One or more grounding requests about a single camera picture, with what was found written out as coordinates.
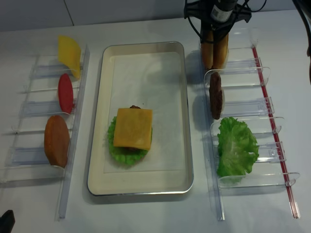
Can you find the clear right acrylic rack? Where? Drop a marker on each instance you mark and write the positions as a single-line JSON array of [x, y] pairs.
[[245, 98]]

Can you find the clear acrylic rack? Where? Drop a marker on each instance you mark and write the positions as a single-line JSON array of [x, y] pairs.
[[25, 160], [245, 98]]

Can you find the meat patty in rack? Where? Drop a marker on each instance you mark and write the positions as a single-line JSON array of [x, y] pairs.
[[215, 95]]

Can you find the cheese slice on burger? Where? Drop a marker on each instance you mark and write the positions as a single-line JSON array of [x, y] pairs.
[[133, 128]]

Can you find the yellow cheese slice in rack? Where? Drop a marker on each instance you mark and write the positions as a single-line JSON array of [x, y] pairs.
[[69, 53]]

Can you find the clear left acrylic rack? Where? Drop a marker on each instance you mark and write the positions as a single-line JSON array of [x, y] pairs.
[[25, 160]]

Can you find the brown bun in left rack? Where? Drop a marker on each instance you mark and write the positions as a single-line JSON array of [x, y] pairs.
[[56, 141]]

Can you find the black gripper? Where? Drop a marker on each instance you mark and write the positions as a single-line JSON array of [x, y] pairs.
[[218, 16]]

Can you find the red tomato slice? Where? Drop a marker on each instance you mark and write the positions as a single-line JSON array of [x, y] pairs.
[[65, 93]]

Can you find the black object at corner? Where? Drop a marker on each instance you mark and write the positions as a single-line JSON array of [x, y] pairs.
[[7, 221]]

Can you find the lettuce leaf on tray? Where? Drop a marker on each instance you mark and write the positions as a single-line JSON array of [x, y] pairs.
[[124, 156]]

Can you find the white paper liner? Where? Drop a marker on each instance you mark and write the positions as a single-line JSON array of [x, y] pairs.
[[151, 81]]

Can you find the cream metal tray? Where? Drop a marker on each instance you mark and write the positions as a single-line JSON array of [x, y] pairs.
[[102, 183]]

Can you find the meat patty on tray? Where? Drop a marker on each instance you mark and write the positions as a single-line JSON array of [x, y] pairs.
[[135, 107]]

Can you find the lettuce leaf in rack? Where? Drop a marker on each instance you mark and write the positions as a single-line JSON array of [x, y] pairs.
[[238, 149]]

